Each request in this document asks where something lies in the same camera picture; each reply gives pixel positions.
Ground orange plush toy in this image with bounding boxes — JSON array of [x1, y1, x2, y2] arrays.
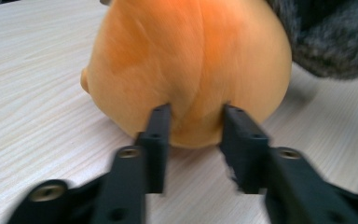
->
[[79, 0, 293, 148]]

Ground grey fuzzy cloth hat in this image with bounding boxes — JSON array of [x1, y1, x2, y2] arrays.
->
[[265, 0, 358, 80]]

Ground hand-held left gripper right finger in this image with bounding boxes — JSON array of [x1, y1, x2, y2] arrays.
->
[[219, 104, 271, 194]]

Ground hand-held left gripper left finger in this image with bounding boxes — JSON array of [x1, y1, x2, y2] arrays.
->
[[135, 104, 172, 194]]

